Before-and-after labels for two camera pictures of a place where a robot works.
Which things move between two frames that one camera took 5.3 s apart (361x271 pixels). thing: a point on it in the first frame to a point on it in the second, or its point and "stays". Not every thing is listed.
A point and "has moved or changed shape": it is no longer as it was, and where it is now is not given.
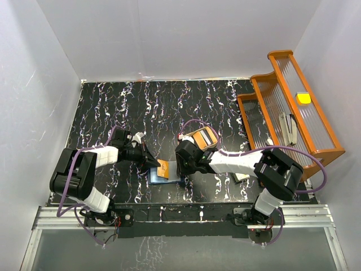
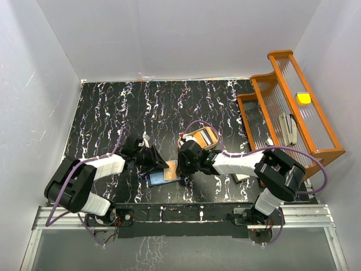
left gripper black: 146,157 to 155,160
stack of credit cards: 205,138 stays
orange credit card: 163,170 has moved or changed shape
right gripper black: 181,169 stays
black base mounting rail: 185,222 stays
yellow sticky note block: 304,98 stays
